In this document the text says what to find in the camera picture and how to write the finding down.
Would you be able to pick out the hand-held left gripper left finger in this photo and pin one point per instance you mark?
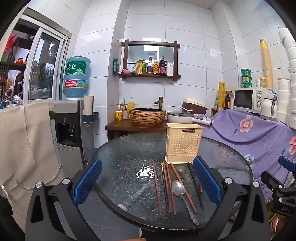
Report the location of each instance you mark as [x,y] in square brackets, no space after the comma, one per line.
[87,180]

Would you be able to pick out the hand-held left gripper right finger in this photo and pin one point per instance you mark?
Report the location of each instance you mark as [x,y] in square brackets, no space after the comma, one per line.
[205,180]

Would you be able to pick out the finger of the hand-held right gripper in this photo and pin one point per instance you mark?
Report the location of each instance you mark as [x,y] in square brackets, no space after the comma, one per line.
[288,163]
[270,178]

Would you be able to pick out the black chopstick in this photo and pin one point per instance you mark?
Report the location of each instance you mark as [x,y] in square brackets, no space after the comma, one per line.
[196,185]
[164,190]

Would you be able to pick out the grey translucent spoon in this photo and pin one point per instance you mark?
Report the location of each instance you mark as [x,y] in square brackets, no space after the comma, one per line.
[181,170]

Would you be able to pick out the metal spoon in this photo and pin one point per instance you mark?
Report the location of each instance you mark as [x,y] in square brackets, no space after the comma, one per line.
[178,187]

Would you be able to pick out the beige plastic utensil holder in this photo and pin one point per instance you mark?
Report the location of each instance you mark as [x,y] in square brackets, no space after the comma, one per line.
[182,148]

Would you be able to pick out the purple floral cloth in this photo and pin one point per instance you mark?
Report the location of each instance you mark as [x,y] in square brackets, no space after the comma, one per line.
[254,139]

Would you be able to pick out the grey water dispenser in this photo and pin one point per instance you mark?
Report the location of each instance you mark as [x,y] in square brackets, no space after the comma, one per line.
[67,129]

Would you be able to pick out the white electric kettle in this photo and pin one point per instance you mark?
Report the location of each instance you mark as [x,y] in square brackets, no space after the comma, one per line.
[268,109]

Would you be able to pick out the stack of white paper bowls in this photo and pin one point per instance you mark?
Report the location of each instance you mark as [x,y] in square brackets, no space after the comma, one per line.
[284,104]

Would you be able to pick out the floral patterned roll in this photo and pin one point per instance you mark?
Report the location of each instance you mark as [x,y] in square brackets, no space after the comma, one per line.
[203,121]

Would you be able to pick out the dark wooden counter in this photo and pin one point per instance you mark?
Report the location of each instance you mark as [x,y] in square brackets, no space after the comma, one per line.
[120,129]

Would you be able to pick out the teal cup holder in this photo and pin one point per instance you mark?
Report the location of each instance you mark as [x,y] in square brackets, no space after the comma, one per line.
[91,118]

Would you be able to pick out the white pot with lid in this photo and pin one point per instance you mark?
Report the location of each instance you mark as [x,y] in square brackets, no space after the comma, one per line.
[178,118]

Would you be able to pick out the small wooden box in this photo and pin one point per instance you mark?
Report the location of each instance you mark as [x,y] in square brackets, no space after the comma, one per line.
[215,112]

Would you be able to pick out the yellow mug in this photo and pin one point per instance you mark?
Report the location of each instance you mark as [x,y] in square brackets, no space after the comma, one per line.
[118,115]

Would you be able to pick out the pink patterned bottle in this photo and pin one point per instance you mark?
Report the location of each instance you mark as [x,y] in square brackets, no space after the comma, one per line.
[125,114]

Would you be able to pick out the white paper cup stack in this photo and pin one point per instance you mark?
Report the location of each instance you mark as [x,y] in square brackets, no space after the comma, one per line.
[88,104]

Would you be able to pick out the beige cloth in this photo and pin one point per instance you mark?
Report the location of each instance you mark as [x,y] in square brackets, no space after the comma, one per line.
[23,139]

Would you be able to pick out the white microwave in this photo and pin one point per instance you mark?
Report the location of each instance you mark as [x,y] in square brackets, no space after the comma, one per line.
[242,99]

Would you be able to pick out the small clear bottle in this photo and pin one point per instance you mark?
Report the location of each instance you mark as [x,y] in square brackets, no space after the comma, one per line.
[216,103]

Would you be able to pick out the brown glass bottle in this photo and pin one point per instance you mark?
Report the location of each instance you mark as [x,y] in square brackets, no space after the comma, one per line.
[228,102]

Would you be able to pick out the yellow lidded jar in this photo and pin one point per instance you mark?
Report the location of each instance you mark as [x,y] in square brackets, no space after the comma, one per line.
[263,83]

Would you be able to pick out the small white jar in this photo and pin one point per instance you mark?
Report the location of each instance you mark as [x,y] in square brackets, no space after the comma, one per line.
[257,83]

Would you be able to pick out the yellow soap pump bottle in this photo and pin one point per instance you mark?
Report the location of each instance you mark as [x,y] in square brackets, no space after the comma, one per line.
[130,105]

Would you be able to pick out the woven brown basin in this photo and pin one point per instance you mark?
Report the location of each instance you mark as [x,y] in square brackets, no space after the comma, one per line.
[146,117]

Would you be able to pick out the yellow wrap roll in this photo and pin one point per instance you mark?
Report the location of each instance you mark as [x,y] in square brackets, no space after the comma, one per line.
[222,95]

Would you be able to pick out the bronze faucet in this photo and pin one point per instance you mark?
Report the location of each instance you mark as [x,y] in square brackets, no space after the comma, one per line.
[160,102]

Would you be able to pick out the tall paper cup stack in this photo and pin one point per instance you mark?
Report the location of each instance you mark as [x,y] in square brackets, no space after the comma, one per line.
[267,64]

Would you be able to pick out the blue water bottle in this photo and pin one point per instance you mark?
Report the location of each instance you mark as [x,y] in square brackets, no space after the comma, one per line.
[76,78]

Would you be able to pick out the pink cup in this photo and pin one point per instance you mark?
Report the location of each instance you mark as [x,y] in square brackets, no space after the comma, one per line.
[126,71]

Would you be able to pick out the green hanging bag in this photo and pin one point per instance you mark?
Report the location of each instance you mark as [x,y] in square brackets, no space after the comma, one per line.
[115,67]

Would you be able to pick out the white plastic bottle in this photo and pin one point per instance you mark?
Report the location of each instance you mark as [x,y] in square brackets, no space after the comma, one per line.
[170,69]

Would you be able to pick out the dark soy sauce bottle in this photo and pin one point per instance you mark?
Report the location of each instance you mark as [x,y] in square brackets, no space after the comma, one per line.
[162,67]

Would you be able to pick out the sliding glass window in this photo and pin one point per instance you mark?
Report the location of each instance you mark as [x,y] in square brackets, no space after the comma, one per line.
[44,64]

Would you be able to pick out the yellow snack packet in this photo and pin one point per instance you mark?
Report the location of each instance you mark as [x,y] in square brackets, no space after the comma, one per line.
[138,67]

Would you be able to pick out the amber sauce bottle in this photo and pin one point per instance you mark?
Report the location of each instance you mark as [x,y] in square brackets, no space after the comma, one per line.
[155,67]

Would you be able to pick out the purple label bottle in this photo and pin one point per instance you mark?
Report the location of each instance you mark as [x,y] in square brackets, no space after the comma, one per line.
[150,67]

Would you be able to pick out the green oil bottle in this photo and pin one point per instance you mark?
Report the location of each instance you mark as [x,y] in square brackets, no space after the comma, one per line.
[144,66]

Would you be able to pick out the dark wooden wall shelf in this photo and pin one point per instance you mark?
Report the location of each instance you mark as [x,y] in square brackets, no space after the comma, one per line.
[124,60]

